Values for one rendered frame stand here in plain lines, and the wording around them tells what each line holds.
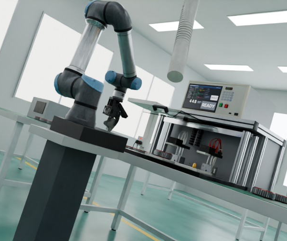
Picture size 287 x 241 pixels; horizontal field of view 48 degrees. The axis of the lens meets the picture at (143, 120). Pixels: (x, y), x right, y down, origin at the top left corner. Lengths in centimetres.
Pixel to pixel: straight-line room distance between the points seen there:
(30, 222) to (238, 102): 125
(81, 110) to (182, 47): 203
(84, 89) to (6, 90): 466
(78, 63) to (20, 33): 461
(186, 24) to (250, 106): 179
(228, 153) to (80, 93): 95
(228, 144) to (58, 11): 513
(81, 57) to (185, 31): 199
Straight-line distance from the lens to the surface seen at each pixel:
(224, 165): 200
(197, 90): 210
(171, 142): 199
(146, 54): 788
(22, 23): 627
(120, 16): 168
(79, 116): 153
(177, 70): 317
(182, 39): 344
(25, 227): 163
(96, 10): 174
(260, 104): 206
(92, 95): 154
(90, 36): 171
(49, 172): 153
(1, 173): 295
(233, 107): 192
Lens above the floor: 79
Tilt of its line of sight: 5 degrees up
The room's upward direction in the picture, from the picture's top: 18 degrees clockwise
